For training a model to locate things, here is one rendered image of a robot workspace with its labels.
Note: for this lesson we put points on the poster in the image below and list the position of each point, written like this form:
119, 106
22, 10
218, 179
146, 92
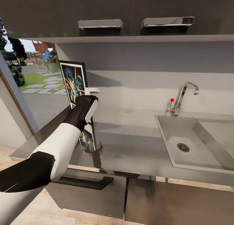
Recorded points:
75, 80

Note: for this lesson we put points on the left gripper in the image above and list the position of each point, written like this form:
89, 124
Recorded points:
79, 97

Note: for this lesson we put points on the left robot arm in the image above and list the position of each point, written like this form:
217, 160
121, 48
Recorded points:
21, 183

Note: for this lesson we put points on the dishwasher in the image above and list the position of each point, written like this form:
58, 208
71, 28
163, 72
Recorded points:
90, 192

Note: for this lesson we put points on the drop in sink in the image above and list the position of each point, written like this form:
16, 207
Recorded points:
197, 143

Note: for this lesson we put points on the fixed window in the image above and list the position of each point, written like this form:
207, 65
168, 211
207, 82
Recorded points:
31, 73

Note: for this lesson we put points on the cabinet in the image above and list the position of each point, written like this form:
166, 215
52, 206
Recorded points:
119, 21

